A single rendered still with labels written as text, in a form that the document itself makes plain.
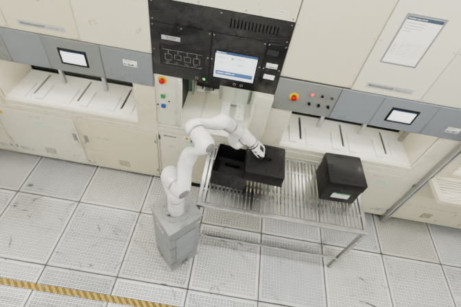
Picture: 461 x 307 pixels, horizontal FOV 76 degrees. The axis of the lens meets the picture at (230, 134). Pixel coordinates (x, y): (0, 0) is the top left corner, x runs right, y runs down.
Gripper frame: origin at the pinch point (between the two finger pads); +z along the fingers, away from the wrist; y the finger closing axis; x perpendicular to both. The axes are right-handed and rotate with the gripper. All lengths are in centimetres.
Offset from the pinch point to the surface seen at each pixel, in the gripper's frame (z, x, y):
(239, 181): 3.4, 24.8, -11.4
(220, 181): -1.9, 38.9, -10.5
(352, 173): 53, -44, 7
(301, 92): -18, -39, 32
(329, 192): 53, -24, -5
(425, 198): 158, -76, 36
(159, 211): -25, 70, -42
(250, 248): 84, 68, -23
